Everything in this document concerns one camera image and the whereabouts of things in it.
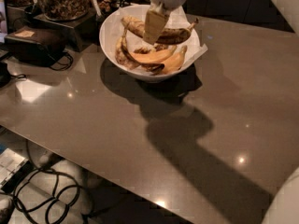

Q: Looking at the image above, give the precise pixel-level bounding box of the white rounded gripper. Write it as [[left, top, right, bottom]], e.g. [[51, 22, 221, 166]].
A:
[[143, 0, 186, 45]]

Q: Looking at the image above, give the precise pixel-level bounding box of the spotted brown ripe banana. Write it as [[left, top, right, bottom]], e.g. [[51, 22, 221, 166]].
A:
[[121, 16, 199, 45]]

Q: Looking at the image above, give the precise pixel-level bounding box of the yellow banana underneath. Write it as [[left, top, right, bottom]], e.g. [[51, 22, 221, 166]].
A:
[[122, 46, 177, 73]]

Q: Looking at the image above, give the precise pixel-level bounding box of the yellow banana at right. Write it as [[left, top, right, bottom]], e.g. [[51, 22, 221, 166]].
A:
[[158, 46, 188, 75]]

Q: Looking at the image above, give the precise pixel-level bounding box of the white ceramic bowl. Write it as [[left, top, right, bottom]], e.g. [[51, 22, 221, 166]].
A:
[[98, 5, 201, 83]]

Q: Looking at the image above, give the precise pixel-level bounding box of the brown spotted left banana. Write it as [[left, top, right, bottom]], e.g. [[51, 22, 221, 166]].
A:
[[115, 29, 139, 70]]

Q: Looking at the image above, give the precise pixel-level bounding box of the dark metal jar stand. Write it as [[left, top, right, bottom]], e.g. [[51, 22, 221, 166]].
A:
[[34, 8, 98, 52]]

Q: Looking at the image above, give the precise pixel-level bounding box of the glass jar of nuts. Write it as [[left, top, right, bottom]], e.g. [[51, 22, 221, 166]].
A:
[[37, 0, 89, 21]]

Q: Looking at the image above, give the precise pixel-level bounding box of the black box device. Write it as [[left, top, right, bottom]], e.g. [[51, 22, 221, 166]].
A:
[[5, 26, 66, 67]]

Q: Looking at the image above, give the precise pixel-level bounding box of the white box on floor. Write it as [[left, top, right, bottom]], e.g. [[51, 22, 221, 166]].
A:
[[0, 148, 28, 193]]

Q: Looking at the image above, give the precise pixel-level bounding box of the black cable on table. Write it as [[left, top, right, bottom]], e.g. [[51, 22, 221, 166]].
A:
[[48, 50, 75, 72]]

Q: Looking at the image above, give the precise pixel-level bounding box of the black cable on floor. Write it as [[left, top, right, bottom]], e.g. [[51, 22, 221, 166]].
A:
[[11, 140, 132, 224]]

